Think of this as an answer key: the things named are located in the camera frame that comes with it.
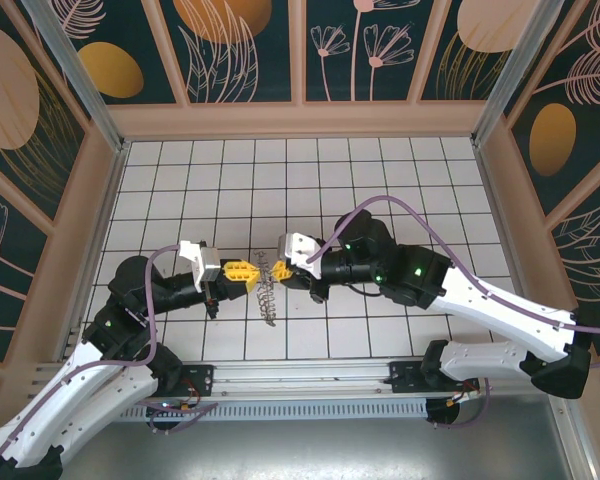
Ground silver metal chain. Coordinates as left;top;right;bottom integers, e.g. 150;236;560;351
252;249;281;329

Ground black mounting plate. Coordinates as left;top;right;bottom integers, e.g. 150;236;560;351
179;364;216;399
388;360;427;396

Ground grey metal base sheet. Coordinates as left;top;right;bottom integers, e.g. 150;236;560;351
32;418;581;480

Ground aluminium side rail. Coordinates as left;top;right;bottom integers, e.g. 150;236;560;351
49;141;131;374
472;142;600;480

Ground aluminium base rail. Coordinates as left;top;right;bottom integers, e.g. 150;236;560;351
179;360;426;399

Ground short purple base cable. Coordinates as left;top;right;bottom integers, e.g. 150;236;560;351
429;377;492;431
124;392;220;435

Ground red power wires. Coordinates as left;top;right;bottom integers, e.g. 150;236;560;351
447;389;481;406
177;382;204;416

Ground grey slotted cable duct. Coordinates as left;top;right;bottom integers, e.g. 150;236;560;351
114;398;429;424

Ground aluminium frame post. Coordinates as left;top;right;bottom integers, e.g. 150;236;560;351
22;0;130;154
470;0;567;149

